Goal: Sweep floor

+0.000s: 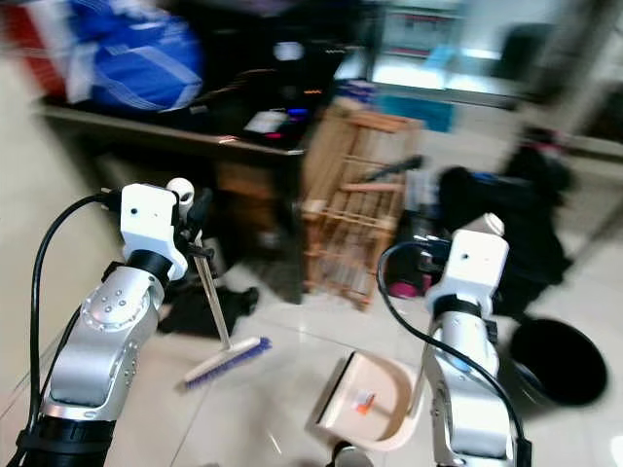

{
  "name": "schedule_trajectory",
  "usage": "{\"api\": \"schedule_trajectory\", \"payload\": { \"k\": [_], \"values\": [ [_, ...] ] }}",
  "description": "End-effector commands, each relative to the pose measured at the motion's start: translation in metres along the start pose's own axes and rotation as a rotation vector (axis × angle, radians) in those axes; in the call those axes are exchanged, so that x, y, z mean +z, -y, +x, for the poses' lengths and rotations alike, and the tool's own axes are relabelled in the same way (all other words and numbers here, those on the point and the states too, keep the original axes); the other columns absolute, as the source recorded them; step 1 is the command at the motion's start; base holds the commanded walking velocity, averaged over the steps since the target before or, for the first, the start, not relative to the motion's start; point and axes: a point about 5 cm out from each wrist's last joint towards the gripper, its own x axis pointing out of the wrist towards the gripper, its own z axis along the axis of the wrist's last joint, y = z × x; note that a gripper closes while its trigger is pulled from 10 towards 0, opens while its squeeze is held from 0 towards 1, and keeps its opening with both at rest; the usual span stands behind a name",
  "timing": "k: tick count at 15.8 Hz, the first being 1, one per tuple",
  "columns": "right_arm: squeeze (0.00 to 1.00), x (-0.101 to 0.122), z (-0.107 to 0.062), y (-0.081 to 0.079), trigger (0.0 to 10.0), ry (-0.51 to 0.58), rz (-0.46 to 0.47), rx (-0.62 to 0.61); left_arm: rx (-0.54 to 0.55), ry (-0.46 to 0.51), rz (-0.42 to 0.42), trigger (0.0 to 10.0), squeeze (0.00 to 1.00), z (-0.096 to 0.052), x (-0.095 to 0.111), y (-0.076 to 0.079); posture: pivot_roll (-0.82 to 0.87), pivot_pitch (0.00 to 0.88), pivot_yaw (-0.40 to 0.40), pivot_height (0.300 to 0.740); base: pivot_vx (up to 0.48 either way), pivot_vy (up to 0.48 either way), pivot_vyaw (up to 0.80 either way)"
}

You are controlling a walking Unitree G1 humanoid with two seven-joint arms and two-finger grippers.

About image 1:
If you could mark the broom with purple bristles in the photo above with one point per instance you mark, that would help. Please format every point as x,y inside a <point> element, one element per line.
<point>226,366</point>

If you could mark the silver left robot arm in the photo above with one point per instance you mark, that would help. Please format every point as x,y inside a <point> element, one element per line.
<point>102,350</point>

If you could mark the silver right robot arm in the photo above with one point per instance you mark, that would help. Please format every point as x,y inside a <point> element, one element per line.
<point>467,418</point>

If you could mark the dark wooden desk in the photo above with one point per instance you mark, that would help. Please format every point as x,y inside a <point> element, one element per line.
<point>156,132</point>

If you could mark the black shoes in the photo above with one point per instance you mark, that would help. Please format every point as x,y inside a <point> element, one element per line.
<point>195,311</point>

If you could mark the wooden slatted rack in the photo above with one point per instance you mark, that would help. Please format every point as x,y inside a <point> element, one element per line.
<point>350,224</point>

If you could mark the blue striped bag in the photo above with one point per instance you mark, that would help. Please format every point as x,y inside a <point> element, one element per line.
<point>146,63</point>

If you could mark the black computer with lights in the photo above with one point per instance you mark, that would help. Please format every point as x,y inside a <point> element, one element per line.
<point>273,68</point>

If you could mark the black appliance with pink base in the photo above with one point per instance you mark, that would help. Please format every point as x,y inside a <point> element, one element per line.
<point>404,282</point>

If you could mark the teal box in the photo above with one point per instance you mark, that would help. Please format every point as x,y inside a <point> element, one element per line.
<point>419,112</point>

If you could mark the red and white box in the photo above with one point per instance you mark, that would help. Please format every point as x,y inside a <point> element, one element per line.
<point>29,39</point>

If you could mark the orange paper scrap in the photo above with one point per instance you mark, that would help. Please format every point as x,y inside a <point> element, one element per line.
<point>365,400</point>

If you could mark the black backpack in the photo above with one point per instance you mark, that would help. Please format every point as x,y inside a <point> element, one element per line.
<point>535,204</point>

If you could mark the black round bin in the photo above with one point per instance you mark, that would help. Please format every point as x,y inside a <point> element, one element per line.
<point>560,360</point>

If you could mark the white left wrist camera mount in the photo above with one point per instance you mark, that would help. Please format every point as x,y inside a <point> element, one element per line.
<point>151,219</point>

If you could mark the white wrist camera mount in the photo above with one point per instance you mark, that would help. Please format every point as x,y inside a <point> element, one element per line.
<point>472,268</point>
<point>151,219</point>

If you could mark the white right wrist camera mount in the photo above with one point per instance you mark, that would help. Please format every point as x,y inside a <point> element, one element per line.
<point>472,268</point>

